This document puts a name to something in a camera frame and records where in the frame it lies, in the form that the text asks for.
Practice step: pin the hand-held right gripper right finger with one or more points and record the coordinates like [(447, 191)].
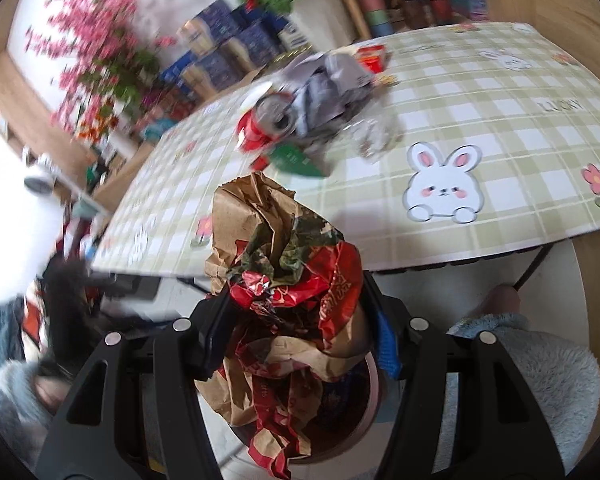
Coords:
[(387, 345)]

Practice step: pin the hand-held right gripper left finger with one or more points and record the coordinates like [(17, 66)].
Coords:
[(212, 340)]

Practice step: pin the brown round waste bin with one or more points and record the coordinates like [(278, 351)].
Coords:
[(350, 410)]

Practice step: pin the brown paper bag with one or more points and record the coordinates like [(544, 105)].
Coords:
[(275, 280)]

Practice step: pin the small red box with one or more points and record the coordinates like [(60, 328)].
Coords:
[(261, 162)]

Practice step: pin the green and gold carton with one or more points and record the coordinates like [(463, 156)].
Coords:
[(295, 160)]

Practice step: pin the clear plastic wrapper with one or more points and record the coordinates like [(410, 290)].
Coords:
[(377, 135)]

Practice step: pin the crushed red can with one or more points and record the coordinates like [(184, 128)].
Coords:
[(262, 120)]

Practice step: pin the grey paper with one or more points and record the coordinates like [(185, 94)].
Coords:
[(325, 85)]

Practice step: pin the red cigarette box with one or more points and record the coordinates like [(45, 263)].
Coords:
[(371, 58)]

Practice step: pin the person's left forearm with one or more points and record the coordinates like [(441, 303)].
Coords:
[(5, 400)]

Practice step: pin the person's bare knee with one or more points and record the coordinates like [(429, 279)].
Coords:
[(502, 300)]

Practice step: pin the fluffy light blue robe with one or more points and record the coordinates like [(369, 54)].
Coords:
[(540, 385)]

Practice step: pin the pink blossom plant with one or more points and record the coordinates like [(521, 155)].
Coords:
[(95, 45)]

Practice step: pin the checked bunny tablecloth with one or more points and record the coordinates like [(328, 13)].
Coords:
[(480, 110)]

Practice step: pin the blue box with white emblem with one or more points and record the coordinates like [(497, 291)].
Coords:
[(290, 35)]

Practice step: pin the white flower pot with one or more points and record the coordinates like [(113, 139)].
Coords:
[(320, 20)]

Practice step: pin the brown paper cup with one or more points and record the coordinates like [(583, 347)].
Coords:
[(412, 12)]

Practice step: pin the red paper cup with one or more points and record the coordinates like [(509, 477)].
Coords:
[(437, 7)]

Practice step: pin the wooden shelf unit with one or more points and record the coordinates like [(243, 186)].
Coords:
[(350, 5)]

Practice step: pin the small blue box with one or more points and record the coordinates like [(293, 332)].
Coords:
[(469, 2)]

